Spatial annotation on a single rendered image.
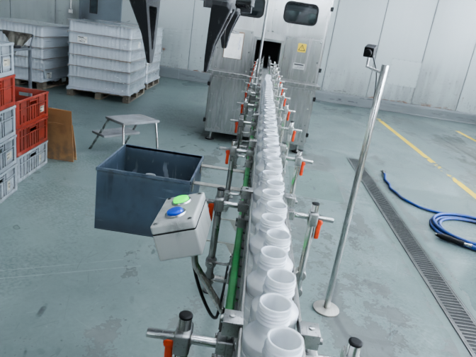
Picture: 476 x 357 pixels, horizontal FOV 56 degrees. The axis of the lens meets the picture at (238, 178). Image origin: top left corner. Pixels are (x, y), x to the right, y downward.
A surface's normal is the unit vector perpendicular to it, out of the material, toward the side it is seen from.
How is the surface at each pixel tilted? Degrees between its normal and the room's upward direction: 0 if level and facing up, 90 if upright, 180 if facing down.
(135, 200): 90
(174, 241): 90
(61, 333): 0
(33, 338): 0
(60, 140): 100
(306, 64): 90
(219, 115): 90
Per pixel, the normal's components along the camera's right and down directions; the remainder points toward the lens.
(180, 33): -0.06, 0.32
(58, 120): -0.05, 0.54
